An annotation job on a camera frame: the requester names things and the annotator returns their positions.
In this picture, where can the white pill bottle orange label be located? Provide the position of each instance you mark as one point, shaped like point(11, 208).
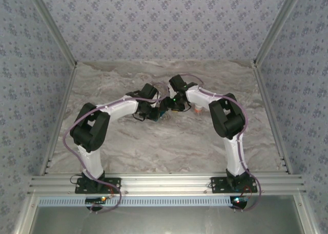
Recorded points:
point(198, 109)

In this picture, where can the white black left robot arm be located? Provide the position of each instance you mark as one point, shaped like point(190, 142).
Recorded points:
point(120, 108)

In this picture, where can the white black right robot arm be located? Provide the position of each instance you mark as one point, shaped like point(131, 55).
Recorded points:
point(200, 95)

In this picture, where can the grey metal sheet panel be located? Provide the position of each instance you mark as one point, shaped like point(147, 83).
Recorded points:
point(164, 221)

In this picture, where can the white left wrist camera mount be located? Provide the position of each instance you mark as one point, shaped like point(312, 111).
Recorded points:
point(153, 105)

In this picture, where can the aluminium front rail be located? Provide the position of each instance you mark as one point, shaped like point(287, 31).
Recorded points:
point(164, 184)

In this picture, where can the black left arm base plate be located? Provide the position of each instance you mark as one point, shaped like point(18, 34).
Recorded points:
point(115, 181)

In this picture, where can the aluminium table side rail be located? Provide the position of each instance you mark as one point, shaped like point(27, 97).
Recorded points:
point(64, 90)
point(264, 90)

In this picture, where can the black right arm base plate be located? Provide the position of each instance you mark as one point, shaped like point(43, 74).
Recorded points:
point(217, 184)

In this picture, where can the aluminium rear frame post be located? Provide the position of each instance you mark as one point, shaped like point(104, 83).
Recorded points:
point(276, 26)
point(54, 26)

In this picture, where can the aluminium frame post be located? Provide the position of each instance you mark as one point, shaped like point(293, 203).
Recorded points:
point(276, 26)
point(305, 216)
point(25, 216)
point(54, 26)

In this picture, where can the aluminium lower frame post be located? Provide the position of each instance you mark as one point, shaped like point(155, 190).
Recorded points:
point(25, 216)
point(305, 216)

